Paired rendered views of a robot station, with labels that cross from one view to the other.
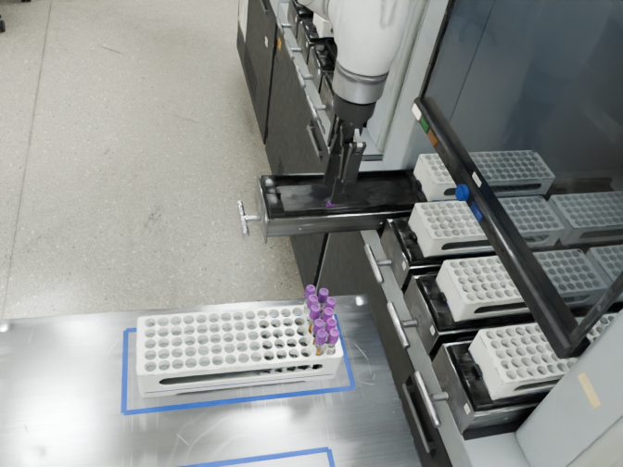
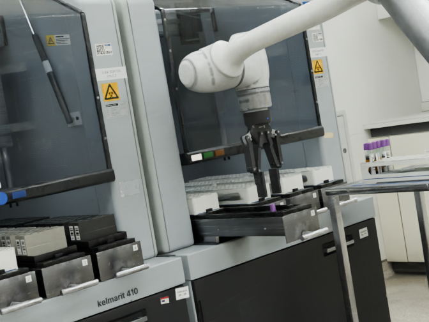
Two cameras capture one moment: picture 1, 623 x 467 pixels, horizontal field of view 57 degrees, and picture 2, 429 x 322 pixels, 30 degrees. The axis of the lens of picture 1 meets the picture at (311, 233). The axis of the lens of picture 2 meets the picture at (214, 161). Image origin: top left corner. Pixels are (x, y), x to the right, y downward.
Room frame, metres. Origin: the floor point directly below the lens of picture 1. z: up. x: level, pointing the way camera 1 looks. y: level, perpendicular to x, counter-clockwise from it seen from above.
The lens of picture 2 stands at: (1.80, 1.95, 1.08)
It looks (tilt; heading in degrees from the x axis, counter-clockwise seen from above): 3 degrees down; 249
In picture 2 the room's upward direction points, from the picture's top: 10 degrees counter-clockwise
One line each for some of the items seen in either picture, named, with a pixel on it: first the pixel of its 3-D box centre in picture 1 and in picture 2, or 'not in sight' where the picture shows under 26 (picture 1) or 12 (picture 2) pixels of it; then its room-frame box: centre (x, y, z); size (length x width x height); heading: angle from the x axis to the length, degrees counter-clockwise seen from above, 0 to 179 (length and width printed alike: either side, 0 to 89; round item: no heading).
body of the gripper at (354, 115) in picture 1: (351, 114); (258, 127); (0.89, -0.03, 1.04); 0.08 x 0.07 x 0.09; 21
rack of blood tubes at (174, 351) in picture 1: (239, 347); (413, 167); (0.48, 0.07, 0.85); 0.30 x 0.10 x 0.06; 109
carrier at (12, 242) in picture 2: not in sight; (29, 243); (1.54, -0.06, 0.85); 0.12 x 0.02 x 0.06; 21
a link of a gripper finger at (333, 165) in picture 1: (333, 170); (260, 184); (0.91, -0.02, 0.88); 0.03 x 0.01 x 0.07; 111
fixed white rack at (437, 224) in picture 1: (485, 226); (225, 197); (0.89, -0.34, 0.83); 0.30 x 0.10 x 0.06; 111
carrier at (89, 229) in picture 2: not in sight; (96, 229); (1.37, -0.05, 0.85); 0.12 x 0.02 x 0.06; 22
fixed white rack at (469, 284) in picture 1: (519, 284); (258, 188); (0.75, -0.40, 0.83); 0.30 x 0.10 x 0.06; 111
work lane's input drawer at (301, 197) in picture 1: (402, 198); (217, 223); (0.99, -0.18, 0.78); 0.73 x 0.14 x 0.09; 111
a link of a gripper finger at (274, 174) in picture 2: (340, 189); (274, 181); (0.86, -0.04, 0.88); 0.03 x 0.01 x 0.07; 111
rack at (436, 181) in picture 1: (483, 176); (174, 207); (1.06, -0.35, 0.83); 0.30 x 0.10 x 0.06; 111
